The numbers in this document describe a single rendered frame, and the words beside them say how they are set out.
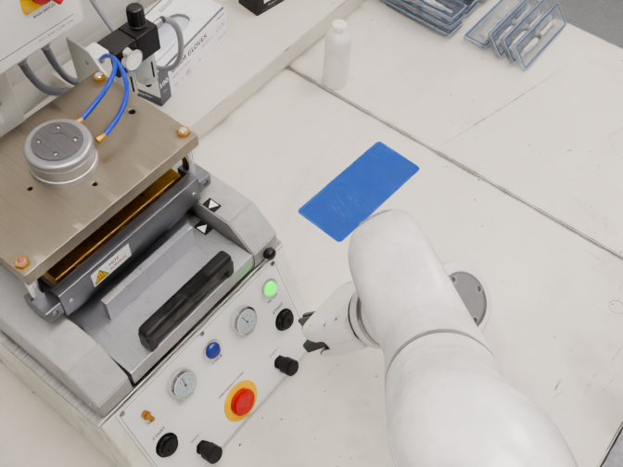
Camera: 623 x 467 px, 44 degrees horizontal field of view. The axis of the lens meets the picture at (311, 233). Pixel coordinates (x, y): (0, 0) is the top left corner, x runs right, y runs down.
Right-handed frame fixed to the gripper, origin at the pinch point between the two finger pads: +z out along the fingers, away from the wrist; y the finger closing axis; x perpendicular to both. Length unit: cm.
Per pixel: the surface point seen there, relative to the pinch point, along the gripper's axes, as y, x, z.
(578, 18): -204, 25, 90
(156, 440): 24.7, -3.2, 6.4
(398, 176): -39.6, -1.3, 17.4
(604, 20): -209, 32, 85
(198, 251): 5.0, -17.9, 2.2
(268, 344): 4.0, -0.5, 7.9
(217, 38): -41, -41, 37
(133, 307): 16.4, -18.3, 2.6
